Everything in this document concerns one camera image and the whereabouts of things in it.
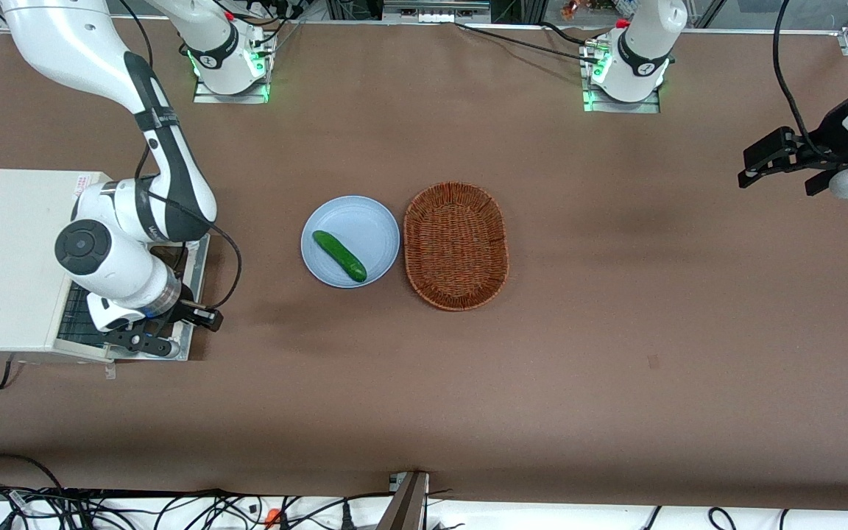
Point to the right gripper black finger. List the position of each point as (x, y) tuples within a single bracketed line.
[(126, 341), (163, 348)]

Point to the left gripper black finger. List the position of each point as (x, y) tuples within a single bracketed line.
[(818, 184), (770, 174)]

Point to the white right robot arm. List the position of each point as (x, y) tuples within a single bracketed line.
[(174, 169)]

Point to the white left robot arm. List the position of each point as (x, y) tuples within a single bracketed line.
[(641, 51)]

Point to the metal base plate right arm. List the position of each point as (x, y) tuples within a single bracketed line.
[(207, 96)]

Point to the metal base plate left arm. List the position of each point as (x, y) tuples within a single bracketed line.
[(623, 107)]

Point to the white toaster oven body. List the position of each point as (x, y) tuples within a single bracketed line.
[(19, 250)]

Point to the clear tape piece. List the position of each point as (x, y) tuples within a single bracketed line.
[(110, 369)]

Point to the red warning sticker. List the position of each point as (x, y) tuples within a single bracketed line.
[(83, 181)]

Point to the green cucumber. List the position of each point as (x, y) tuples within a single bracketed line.
[(339, 255)]

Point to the light blue plate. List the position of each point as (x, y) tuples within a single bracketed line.
[(365, 228)]

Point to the brown wicker basket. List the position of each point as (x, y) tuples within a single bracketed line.
[(455, 246)]

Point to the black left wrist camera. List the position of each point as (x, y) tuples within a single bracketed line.
[(770, 147)]

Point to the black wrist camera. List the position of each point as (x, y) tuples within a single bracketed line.
[(770, 147), (203, 318)]

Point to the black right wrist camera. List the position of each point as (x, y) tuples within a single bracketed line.
[(203, 318)]

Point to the aluminium frame post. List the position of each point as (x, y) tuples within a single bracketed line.
[(403, 504)]

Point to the grey metal rail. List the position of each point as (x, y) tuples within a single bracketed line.
[(435, 9)]

